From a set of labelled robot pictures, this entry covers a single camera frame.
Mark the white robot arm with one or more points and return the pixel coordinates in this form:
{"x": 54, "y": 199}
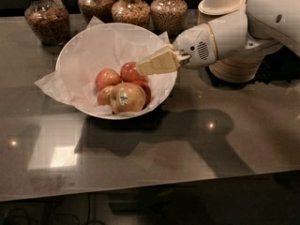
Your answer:
{"x": 261, "y": 28}

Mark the stack paper bowls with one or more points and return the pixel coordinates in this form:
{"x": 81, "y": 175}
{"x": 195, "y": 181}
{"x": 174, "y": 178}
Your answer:
{"x": 210, "y": 9}
{"x": 237, "y": 68}

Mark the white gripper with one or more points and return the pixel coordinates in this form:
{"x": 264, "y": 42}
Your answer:
{"x": 194, "y": 45}

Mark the glass jar light cereal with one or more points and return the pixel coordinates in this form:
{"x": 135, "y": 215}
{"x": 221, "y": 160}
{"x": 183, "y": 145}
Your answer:
{"x": 169, "y": 15}

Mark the top red apple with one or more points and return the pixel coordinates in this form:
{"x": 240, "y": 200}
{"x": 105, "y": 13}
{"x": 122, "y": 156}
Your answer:
{"x": 129, "y": 73}

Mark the white paper liner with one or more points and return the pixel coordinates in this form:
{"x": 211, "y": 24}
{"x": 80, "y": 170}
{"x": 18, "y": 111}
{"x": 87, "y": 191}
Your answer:
{"x": 161, "y": 84}

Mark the large apple with sticker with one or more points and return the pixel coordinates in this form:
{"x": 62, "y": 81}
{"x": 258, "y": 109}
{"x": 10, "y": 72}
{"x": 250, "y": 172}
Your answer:
{"x": 127, "y": 97}

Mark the front left apple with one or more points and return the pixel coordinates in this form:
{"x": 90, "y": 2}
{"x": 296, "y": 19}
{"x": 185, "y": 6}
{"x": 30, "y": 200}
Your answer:
{"x": 104, "y": 95}

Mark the front stack paper bowls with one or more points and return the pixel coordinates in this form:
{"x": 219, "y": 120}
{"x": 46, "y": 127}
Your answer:
{"x": 237, "y": 68}

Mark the glass jar granola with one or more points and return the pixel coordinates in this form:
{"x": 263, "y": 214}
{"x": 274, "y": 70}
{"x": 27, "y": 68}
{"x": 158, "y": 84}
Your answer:
{"x": 101, "y": 9}
{"x": 135, "y": 12}

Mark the left red apple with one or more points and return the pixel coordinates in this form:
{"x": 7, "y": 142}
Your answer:
{"x": 107, "y": 77}

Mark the white bowl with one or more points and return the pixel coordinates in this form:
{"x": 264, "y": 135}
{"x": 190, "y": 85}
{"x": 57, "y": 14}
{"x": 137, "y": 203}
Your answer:
{"x": 101, "y": 46}

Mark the glass jar brown cereal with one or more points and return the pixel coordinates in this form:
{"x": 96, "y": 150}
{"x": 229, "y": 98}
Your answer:
{"x": 49, "y": 20}

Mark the rear stack paper bowls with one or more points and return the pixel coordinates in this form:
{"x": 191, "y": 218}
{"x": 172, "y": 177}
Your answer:
{"x": 210, "y": 9}

